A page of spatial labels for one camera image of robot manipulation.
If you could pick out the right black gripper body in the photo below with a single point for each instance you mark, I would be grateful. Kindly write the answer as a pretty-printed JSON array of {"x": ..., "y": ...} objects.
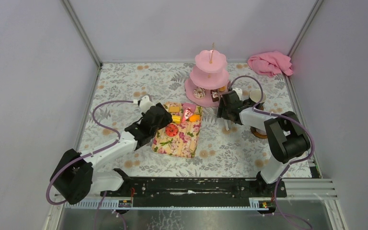
[{"x": 223, "y": 111}]

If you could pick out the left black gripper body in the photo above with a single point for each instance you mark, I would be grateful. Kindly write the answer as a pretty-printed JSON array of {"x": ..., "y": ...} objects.
[{"x": 165, "y": 115}]

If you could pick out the metal tongs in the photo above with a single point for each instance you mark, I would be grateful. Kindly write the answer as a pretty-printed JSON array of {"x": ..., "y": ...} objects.
[{"x": 227, "y": 124}]

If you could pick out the orange round pastry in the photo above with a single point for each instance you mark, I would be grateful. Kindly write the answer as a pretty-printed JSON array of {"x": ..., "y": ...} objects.
[{"x": 222, "y": 89}]

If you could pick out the chocolate cake piece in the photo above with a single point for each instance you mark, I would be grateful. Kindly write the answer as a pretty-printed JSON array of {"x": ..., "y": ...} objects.
[{"x": 214, "y": 96}]

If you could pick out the red donut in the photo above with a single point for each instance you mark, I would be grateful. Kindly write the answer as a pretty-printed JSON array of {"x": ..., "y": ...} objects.
[{"x": 171, "y": 130}]

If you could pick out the black mug white inside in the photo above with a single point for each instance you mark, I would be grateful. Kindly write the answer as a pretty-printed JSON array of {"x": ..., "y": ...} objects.
[{"x": 257, "y": 98}]

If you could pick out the floral dessert tray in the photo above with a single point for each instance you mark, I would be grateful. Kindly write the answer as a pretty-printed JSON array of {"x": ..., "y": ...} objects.
[{"x": 185, "y": 143}]

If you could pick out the chocolate drizzle donut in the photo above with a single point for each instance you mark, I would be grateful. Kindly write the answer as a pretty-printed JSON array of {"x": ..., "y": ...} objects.
[{"x": 199, "y": 92}]

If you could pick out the brown wooden saucer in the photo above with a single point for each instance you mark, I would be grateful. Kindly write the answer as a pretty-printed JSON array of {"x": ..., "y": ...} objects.
[{"x": 259, "y": 133}]

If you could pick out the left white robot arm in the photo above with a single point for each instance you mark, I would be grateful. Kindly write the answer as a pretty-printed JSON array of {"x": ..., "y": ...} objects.
[{"x": 77, "y": 173}]

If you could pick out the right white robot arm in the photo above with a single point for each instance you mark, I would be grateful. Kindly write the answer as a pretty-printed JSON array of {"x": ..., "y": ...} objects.
[{"x": 286, "y": 136}]

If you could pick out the tan biscuit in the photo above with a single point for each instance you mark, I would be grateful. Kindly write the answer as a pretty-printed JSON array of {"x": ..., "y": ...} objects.
[{"x": 174, "y": 109}]

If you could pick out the yellow roll cake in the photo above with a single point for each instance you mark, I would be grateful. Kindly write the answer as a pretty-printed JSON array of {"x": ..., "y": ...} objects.
[{"x": 176, "y": 119}]

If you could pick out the strawberry cream cake slice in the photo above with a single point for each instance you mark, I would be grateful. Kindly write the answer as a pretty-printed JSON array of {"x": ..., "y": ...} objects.
[{"x": 186, "y": 114}]

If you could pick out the orange tart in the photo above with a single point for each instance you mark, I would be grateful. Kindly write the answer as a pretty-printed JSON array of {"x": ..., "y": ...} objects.
[{"x": 194, "y": 118}]

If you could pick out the pink wafer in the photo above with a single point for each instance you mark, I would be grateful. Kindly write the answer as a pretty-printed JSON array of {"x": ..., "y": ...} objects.
[{"x": 190, "y": 106}]

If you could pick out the pink three-tier cake stand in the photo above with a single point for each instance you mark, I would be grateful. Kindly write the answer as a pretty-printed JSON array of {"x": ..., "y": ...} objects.
[{"x": 210, "y": 73}]

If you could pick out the floral tablecloth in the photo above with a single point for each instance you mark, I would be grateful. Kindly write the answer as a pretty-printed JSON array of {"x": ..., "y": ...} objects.
[{"x": 219, "y": 153}]

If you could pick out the pink cloth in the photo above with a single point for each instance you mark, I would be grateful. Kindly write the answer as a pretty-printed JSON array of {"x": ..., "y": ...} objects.
[{"x": 271, "y": 64}]

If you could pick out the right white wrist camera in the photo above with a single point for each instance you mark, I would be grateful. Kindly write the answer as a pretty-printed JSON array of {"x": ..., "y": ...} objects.
[{"x": 239, "y": 92}]

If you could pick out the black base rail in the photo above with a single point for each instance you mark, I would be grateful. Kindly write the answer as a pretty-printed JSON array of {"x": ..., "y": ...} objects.
[{"x": 201, "y": 192}]

